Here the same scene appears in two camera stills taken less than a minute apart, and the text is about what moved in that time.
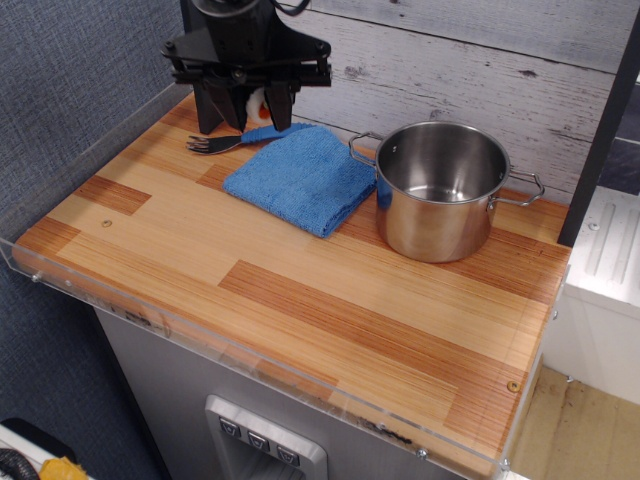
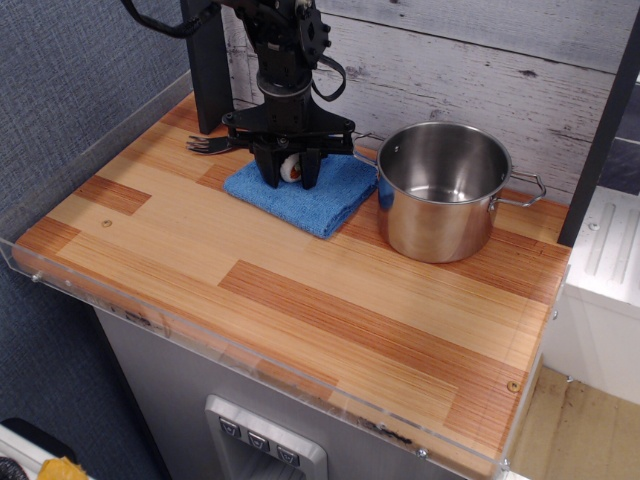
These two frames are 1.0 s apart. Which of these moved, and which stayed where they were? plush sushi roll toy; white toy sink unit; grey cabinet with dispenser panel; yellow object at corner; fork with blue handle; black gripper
Moved: black gripper; plush sushi roll toy
Stayed: grey cabinet with dispenser panel; yellow object at corner; white toy sink unit; fork with blue handle
